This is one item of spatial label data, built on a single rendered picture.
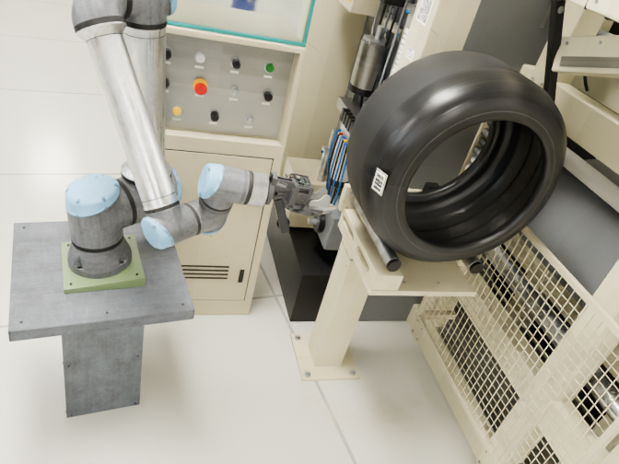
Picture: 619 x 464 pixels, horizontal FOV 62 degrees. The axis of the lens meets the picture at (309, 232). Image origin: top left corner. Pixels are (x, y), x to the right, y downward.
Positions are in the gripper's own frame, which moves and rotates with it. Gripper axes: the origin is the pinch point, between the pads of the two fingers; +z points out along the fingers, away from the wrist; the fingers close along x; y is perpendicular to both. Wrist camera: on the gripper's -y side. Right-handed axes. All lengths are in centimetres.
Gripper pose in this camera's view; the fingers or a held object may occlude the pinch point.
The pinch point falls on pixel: (331, 209)
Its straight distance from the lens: 146.3
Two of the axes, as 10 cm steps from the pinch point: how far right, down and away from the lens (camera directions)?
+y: 3.3, -7.9, -5.1
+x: -2.2, -6.0, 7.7
